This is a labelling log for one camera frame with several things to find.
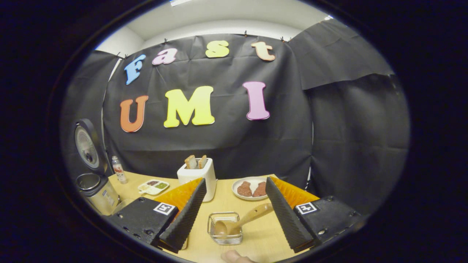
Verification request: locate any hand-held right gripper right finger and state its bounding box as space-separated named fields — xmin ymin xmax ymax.
xmin=266 ymin=176 xmax=362 ymax=253

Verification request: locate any small clear bottle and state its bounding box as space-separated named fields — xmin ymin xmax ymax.
xmin=112 ymin=156 xmax=128 ymax=184

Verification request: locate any black backdrop cloth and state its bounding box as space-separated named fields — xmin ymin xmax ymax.
xmin=60 ymin=18 xmax=410 ymax=216

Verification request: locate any dark grey rice cooker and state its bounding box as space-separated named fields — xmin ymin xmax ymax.
xmin=73 ymin=119 xmax=120 ymax=216

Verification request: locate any wire chopstick holder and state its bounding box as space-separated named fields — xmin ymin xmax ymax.
xmin=207 ymin=212 xmax=243 ymax=245

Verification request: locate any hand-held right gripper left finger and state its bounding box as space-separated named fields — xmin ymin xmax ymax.
xmin=103 ymin=178 xmax=207 ymax=254

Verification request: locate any white toaster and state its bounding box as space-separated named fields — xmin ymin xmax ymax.
xmin=177 ymin=158 xmax=217 ymax=202

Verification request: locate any white round plate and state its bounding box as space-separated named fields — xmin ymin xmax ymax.
xmin=232 ymin=177 xmax=269 ymax=201

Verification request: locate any white divided sauce dish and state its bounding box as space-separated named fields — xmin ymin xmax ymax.
xmin=138 ymin=179 xmax=170 ymax=196

